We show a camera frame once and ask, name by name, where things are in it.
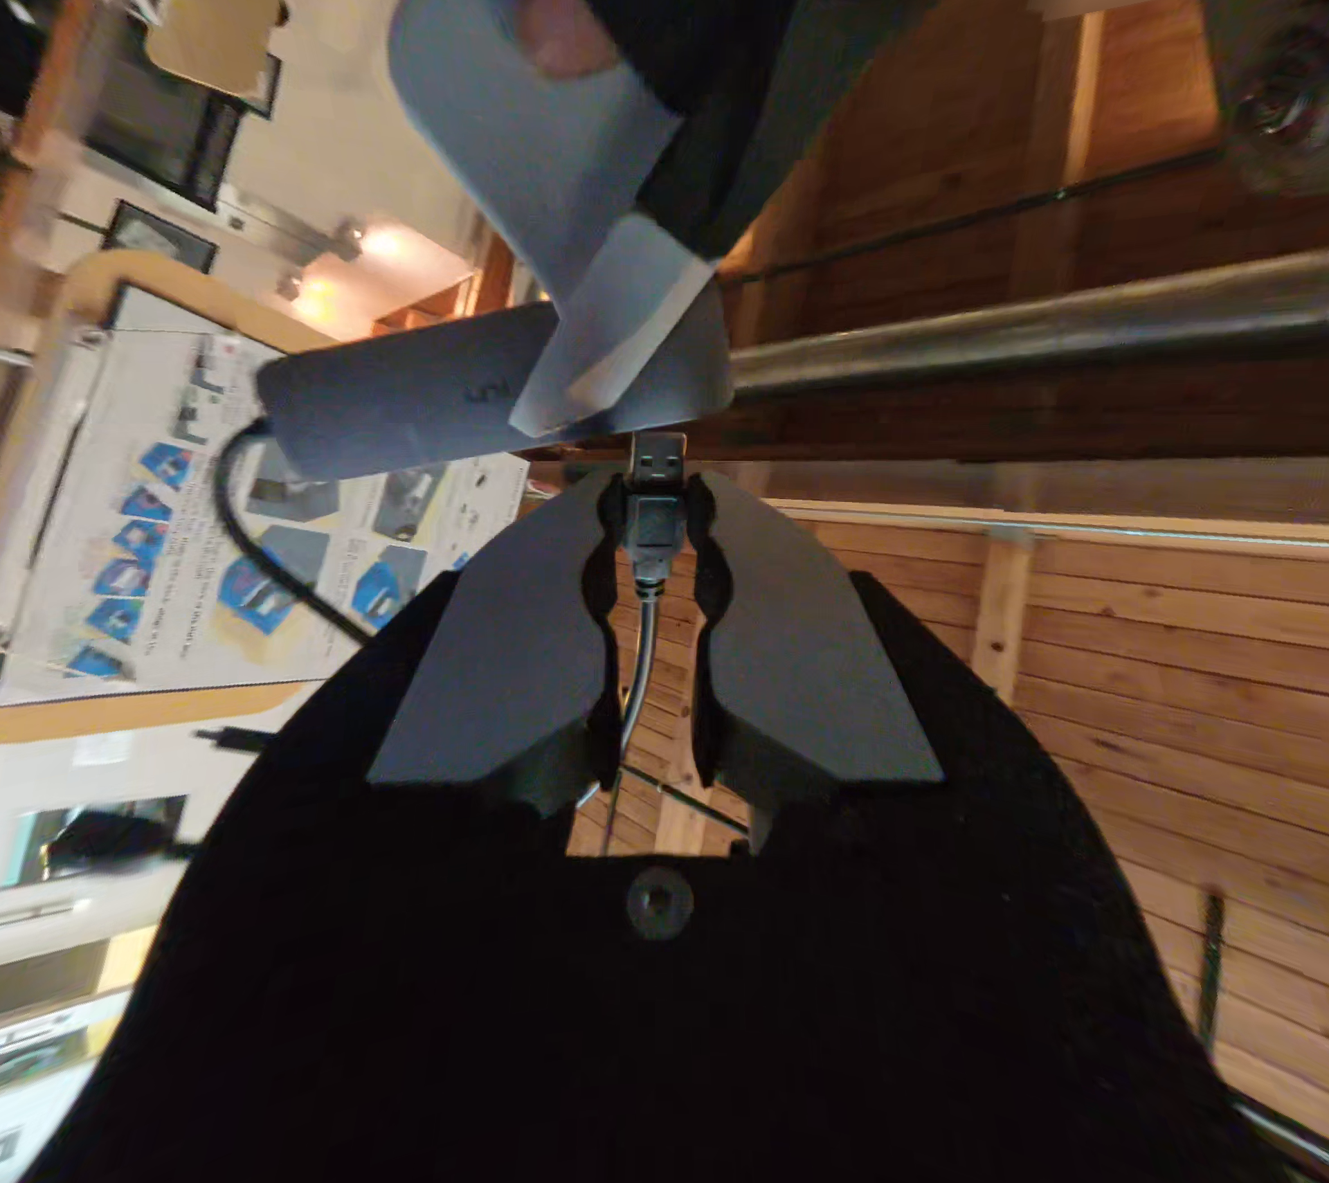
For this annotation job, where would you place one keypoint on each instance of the round ceiling fixture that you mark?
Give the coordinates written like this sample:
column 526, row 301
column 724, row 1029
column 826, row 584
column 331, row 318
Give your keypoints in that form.
column 1276, row 103

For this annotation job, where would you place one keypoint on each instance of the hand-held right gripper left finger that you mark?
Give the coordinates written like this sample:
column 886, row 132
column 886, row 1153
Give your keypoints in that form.
column 498, row 675

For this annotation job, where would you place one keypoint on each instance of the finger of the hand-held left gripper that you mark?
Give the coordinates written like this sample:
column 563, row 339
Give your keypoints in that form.
column 498, row 124
column 644, row 322

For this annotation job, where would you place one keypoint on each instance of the silver ventilation duct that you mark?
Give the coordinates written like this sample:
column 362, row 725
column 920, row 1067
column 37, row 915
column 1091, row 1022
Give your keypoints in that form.
column 1038, row 332

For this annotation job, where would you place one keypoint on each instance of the wooden board on clear stand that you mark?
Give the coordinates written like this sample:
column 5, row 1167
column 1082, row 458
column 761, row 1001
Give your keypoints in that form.
column 213, row 20

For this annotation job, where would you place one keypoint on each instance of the instruction sign on stand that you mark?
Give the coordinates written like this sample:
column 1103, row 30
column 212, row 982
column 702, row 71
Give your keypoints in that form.
column 415, row 602

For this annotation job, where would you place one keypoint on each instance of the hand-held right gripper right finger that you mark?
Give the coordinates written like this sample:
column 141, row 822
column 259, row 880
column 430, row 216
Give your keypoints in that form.
column 819, row 675

